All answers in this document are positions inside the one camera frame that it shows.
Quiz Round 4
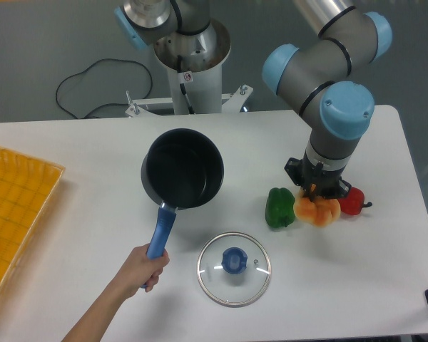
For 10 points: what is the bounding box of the yellow woven basket tray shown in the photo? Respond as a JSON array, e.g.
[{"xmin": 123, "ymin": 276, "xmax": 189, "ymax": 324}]
[{"xmin": 0, "ymin": 146, "xmax": 65, "ymax": 295}]

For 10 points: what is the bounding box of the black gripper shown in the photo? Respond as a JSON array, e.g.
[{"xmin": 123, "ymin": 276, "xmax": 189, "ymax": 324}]
[{"xmin": 284, "ymin": 157, "xmax": 352, "ymax": 202}]

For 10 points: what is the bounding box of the person's bare hand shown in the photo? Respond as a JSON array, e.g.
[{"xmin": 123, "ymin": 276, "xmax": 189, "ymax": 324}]
[{"xmin": 115, "ymin": 244, "xmax": 170, "ymax": 299}]

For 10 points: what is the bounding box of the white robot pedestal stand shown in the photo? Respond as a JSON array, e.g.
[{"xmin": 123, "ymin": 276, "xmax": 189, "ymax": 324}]
[{"xmin": 124, "ymin": 18, "xmax": 254, "ymax": 117}]

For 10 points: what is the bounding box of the person's bare forearm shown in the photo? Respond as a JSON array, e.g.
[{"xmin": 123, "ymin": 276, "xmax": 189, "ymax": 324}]
[{"xmin": 62, "ymin": 276, "xmax": 126, "ymax": 342}]

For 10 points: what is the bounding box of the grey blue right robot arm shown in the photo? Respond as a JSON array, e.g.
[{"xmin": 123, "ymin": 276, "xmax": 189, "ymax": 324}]
[{"xmin": 262, "ymin": 1, "xmax": 393, "ymax": 201}]

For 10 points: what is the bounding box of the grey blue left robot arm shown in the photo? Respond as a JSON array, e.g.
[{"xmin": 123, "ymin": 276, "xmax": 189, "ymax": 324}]
[{"xmin": 114, "ymin": 0, "xmax": 210, "ymax": 50}]

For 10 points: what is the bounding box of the black pot with blue handle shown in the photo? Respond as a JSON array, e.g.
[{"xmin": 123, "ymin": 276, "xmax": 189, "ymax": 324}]
[{"xmin": 141, "ymin": 128, "xmax": 224, "ymax": 259}]

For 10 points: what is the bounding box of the glass lid with blue knob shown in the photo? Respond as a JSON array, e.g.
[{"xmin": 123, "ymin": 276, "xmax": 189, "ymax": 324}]
[{"xmin": 197, "ymin": 232, "xmax": 272, "ymax": 308}]

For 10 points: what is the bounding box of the red bell pepper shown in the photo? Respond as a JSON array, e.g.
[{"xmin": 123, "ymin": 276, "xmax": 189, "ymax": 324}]
[{"xmin": 338, "ymin": 187, "xmax": 372, "ymax": 216}]

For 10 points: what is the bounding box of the orange bell pepper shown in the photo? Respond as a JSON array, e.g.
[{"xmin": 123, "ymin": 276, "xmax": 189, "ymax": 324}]
[{"xmin": 293, "ymin": 197, "xmax": 341, "ymax": 227}]

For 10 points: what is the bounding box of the green bell pepper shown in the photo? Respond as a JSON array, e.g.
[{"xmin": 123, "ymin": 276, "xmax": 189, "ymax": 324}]
[{"xmin": 265, "ymin": 187, "xmax": 295, "ymax": 229}]

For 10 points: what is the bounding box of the black cable on floor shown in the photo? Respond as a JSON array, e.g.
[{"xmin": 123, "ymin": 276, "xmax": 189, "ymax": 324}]
[{"xmin": 55, "ymin": 58, "xmax": 153, "ymax": 120}]

